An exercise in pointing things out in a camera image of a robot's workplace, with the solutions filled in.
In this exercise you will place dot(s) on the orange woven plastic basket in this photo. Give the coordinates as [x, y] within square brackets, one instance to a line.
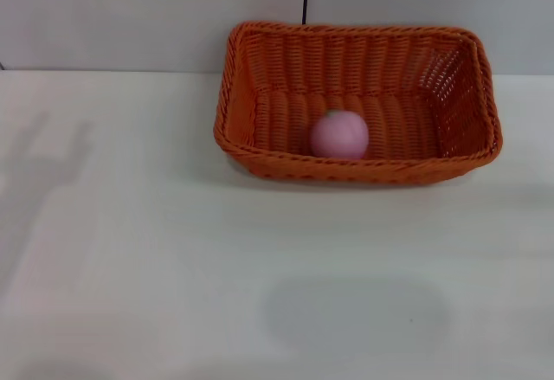
[389, 94]

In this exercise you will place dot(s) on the pink toy peach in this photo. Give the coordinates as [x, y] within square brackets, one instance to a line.
[339, 135]

